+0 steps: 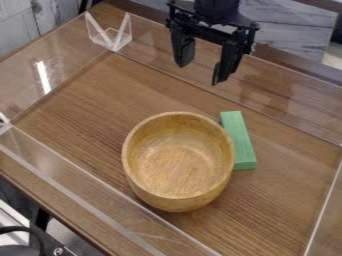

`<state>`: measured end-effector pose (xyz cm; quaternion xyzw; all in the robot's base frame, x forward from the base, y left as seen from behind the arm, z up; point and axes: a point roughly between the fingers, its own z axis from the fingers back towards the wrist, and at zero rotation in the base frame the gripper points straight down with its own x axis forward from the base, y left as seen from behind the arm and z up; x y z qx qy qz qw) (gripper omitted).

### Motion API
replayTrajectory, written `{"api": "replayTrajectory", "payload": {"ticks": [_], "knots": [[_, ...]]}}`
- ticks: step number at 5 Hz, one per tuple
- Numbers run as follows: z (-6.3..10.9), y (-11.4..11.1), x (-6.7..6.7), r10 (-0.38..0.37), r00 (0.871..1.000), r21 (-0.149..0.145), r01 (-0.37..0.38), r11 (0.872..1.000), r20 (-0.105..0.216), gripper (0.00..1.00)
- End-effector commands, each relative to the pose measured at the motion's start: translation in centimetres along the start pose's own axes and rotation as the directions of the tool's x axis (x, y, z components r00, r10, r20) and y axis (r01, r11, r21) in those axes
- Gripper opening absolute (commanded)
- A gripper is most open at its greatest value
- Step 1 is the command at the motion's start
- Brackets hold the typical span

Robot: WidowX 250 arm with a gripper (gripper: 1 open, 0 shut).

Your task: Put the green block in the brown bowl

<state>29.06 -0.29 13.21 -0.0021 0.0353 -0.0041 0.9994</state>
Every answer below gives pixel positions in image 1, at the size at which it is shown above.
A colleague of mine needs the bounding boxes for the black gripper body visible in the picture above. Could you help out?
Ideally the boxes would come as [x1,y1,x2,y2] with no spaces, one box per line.
[168,0,261,54]

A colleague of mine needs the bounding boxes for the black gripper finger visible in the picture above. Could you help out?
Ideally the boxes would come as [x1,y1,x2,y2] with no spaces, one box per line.
[213,41,244,85]
[172,22,196,68]

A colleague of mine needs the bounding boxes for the green rectangular block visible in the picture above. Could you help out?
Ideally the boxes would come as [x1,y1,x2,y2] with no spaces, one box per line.
[221,111,257,170]

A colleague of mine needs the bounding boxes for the brown wooden bowl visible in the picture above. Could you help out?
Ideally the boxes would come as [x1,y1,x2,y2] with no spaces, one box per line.
[122,112,236,212]

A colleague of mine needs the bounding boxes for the black metal table leg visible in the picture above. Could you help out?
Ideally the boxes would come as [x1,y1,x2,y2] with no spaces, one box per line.
[31,207,53,231]

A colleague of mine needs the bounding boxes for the clear acrylic corner bracket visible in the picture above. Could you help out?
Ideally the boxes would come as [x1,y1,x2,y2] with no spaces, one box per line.
[85,13,133,52]

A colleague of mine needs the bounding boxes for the black cable under table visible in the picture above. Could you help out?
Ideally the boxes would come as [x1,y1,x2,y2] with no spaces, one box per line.
[0,225,47,256]

